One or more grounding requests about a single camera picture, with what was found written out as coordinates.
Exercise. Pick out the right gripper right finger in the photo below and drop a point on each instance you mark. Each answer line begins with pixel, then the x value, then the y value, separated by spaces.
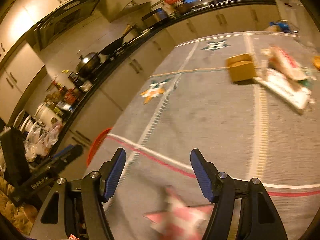
pixel 258 219

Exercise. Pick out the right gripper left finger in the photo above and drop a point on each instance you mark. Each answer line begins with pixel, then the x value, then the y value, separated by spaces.
pixel 75 208

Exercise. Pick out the white long medicine box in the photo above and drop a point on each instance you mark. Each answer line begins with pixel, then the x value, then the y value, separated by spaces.
pixel 292 92

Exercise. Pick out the red white plastic bag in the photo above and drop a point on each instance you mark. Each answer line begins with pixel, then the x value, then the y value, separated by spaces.
pixel 285 64

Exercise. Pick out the teal tissue pack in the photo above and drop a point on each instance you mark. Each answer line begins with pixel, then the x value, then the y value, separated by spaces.
pixel 307 83

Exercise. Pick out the red plastic trash basket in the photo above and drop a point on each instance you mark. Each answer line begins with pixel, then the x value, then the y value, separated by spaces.
pixel 96 144

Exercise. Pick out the crumpled plastic bags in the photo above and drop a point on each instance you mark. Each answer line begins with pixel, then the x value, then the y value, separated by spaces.
pixel 40 140

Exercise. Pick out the white electric kettle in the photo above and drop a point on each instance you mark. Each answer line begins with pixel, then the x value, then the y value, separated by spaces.
pixel 47 116

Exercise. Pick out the lidded steel pot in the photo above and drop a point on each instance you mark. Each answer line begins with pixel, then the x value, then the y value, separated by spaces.
pixel 88 64

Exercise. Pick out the black wok pan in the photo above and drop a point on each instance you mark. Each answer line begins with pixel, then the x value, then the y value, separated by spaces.
pixel 113 46

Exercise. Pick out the grey patterned tablecloth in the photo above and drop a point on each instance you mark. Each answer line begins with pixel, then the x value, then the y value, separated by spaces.
pixel 244 129

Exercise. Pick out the black range hood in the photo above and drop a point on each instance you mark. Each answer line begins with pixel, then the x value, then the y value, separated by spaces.
pixel 61 19

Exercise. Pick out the orange peel pieces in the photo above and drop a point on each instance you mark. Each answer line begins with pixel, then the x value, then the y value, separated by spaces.
pixel 316 62

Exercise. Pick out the blue plastic bag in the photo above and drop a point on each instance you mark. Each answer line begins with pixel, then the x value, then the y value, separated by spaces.
pixel 279 26

